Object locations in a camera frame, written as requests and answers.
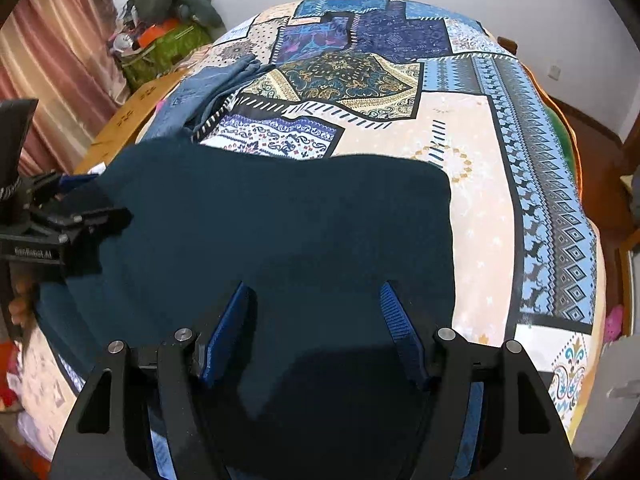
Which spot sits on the patchwork printed blanket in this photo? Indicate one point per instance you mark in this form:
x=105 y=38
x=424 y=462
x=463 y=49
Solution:
x=480 y=170

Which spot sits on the pink striped curtain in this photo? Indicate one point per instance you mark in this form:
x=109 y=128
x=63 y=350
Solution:
x=45 y=60

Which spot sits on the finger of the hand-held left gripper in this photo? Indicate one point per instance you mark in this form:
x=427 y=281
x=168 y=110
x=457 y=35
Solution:
x=85 y=220
x=52 y=185

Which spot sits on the person's left hand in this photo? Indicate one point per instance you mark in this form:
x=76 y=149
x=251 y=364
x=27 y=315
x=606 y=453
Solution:
x=22 y=297

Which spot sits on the wooden furniture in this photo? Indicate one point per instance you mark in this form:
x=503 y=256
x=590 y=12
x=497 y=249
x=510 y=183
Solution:
x=612 y=200

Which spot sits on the white wall socket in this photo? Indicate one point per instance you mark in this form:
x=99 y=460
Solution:
x=553 y=72

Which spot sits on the orange cloth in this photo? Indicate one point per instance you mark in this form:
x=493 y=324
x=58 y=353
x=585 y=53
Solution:
x=157 y=32

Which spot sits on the green patterned bag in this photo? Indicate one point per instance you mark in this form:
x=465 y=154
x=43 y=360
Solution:
x=165 y=50

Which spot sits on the brown cardboard box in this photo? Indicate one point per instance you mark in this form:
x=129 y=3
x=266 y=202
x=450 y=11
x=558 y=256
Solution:
x=130 y=115

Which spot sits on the pink plastic toy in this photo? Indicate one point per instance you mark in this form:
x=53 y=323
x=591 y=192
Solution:
x=614 y=324

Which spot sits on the blue jeans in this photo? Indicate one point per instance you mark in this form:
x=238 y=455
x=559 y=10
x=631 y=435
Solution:
x=200 y=95

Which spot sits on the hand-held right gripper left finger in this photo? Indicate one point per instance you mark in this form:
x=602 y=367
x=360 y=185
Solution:
x=229 y=332

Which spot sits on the dark teal pants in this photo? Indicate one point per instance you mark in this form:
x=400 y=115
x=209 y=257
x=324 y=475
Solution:
x=280 y=240

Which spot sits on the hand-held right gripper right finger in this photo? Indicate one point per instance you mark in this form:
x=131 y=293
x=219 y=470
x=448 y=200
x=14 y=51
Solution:
x=400 y=325

